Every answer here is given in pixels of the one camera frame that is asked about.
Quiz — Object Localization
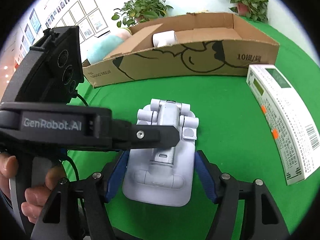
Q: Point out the white hair dryer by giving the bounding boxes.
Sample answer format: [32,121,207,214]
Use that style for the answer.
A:
[152,30,177,48]

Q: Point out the plush pig toy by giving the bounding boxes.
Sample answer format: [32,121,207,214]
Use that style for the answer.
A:
[86,28,132,64]

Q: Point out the long brown cardboard box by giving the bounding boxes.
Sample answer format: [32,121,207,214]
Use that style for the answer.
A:
[104,23,163,60]

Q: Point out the person left hand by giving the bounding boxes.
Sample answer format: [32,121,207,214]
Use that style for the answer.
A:
[1,152,66,230]

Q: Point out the white medicine box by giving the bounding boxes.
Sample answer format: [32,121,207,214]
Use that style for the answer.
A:
[246,64,319,185]

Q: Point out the green tablecloth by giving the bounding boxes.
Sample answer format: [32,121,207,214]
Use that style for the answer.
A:
[62,16,320,240]

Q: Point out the left potted plant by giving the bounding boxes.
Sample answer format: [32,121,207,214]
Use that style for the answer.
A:
[111,0,173,28]

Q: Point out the large open cardboard tray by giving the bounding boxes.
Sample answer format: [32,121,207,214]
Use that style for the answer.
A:
[82,12,279,87]

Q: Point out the right potted plant red pot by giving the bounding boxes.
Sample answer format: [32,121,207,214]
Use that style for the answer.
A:
[229,0,268,23]

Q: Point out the black cable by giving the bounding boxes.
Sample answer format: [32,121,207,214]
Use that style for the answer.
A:
[58,92,90,188]

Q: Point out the framed certificates on wall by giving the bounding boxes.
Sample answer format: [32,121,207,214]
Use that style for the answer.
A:
[55,0,109,43]

